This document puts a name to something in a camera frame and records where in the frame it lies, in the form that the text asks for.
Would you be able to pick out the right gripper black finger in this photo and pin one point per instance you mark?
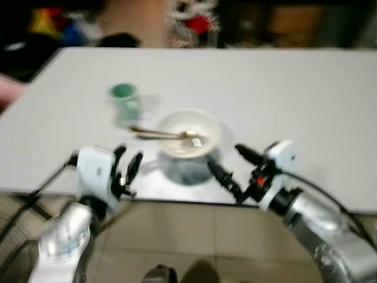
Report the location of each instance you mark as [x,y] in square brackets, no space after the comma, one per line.
[250,157]
[227,180]

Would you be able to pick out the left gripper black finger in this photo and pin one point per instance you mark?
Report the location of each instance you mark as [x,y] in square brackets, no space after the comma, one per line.
[134,167]
[120,160]

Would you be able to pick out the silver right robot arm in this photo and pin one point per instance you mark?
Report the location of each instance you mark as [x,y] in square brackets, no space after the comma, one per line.
[324,236]

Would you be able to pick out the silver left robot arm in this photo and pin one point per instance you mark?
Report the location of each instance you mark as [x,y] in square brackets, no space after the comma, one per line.
[68,236]

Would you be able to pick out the gold metal utensil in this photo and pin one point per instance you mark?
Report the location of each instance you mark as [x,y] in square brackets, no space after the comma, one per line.
[156,132]
[156,138]

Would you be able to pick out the green ceramic cup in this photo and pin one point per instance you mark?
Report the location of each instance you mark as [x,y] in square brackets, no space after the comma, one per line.
[125,105]

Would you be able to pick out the white ceramic bowl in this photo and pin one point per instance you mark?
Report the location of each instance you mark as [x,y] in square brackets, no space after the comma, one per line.
[177,122]

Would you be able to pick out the brown cardboard box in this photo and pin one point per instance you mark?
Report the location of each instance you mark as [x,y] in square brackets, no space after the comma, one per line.
[294,26]

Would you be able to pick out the red and white object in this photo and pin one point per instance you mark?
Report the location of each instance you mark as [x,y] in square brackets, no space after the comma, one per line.
[197,23]

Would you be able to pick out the black chair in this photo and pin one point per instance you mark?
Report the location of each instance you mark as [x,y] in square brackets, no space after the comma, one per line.
[20,56]

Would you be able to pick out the red yellow blue toy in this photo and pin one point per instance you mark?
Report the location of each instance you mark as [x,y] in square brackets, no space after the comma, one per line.
[50,26]

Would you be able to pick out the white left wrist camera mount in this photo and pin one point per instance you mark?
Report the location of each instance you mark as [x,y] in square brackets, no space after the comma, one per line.
[94,168]

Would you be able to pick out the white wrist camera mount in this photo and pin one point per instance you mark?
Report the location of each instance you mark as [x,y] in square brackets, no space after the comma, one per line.
[283,156]
[94,168]

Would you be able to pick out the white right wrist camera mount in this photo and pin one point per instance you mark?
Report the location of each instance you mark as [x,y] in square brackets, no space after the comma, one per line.
[283,156]

